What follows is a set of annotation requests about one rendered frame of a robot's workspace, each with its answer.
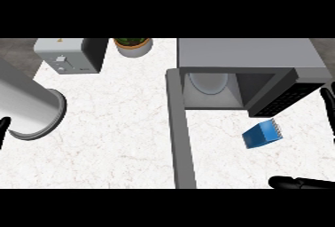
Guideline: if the potted plant in grey pot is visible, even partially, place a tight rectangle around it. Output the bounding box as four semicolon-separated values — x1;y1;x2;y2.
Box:
113;38;156;59

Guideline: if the grey toaster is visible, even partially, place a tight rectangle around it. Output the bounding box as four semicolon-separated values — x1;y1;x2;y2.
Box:
33;38;110;75

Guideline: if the grey microwave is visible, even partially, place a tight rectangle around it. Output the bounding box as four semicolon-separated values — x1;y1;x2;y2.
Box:
176;38;334;119

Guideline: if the grey microwave door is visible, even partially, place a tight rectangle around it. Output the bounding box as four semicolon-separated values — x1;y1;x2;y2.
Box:
166;67;198;190

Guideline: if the white cylinder with grey rim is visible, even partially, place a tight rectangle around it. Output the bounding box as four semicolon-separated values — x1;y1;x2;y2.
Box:
0;57;69;142

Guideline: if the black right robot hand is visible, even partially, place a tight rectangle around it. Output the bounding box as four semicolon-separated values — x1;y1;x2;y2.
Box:
268;82;335;190

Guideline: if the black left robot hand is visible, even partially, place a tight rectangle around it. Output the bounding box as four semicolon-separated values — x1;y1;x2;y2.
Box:
0;116;14;151

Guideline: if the glass microwave turntable plate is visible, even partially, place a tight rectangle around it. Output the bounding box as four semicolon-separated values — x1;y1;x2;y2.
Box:
188;73;231;96

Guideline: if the blue milk carton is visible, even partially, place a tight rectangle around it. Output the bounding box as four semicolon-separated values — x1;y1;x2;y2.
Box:
241;118;284;150

